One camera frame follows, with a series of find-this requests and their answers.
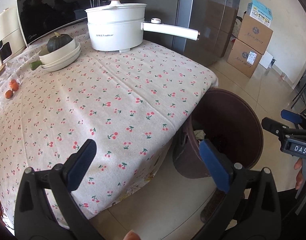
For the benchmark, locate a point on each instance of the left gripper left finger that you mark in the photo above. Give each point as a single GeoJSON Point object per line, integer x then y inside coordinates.
{"type": "Point", "coordinates": [34, 218]}

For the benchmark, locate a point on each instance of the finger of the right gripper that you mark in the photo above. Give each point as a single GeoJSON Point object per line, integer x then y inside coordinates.
{"type": "Point", "coordinates": [291, 117]}

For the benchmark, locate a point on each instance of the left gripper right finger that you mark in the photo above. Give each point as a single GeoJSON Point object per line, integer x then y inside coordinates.
{"type": "Point", "coordinates": [250, 208]}

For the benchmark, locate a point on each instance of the printed wrapper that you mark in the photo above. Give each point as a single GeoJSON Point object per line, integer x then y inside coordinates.
{"type": "Point", "coordinates": [199, 134]}

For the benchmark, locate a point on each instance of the dark brown trash bin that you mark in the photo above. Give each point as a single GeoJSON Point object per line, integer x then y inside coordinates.
{"type": "Point", "coordinates": [229, 123]}

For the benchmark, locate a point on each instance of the cream kitchen appliance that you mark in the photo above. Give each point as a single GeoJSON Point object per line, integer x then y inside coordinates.
{"type": "Point", "coordinates": [11, 40]}

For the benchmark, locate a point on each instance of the person's right hand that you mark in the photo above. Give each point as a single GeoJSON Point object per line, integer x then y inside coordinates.
{"type": "Point", "coordinates": [299, 177]}

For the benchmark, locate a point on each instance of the person's left hand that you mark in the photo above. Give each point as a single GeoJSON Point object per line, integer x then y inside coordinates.
{"type": "Point", "coordinates": [131, 235]}

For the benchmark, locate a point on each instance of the lower cardboard box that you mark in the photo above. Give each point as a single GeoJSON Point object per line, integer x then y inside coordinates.
{"type": "Point", "coordinates": [244, 58]}

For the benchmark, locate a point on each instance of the cardboard box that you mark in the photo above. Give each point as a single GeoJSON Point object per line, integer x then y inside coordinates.
{"type": "Point", "coordinates": [244, 58]}
{"type": "Point", "coordinates": [255, 34]}

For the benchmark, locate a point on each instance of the upper cardboard box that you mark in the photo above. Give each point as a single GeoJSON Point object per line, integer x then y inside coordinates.
{"type": "Point", "coordinates": [255, 34]}

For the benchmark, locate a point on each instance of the light blue carton box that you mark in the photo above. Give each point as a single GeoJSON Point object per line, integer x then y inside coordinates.
{"type": "Point", "coordinates": [260, 12]}

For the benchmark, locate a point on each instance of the orange tangerine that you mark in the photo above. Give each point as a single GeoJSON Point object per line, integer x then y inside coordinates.
{"type": "Point", "coordinates": [9, 94]}
{"type": "Point", "coordinates": [12, 82]}
{"type": "Point", "coordinates": [15, 87]}

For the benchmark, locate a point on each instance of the grey refrigerator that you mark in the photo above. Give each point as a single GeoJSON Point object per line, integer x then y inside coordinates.
{"type": "Point", "coordinates": [213, 19]}

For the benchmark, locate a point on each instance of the glass jar with wooden lid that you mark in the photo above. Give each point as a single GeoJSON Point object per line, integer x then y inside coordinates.
{"type": "Point", "coordinates": [7, 73]}

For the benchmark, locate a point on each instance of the cherry print tablecloth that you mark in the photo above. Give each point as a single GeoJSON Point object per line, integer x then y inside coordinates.
{"type": "Point", "coordinates": [131, 104]}

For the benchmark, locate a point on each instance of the stacked cream plates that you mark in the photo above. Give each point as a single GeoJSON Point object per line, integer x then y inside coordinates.
{"type": "Point", "coordinates": [64, 62]}

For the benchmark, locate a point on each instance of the dark green pumpkin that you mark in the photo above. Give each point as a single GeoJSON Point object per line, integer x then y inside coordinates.
{"type": "Point", "coordinates": [57, 41]}

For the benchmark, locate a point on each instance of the white electric cooking pot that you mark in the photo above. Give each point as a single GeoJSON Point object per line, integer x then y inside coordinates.
{"type": "Point", "coordinates": [121, 26]}

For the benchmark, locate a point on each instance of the black microwave oven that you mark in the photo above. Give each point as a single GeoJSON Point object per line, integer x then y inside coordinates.
{"type": "Point", "coordinates": [37, 18]}

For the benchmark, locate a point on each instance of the cream bowl with green handle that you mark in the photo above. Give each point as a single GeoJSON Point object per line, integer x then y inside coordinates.
{"type": "Point", "coordinates": [46, 57]}

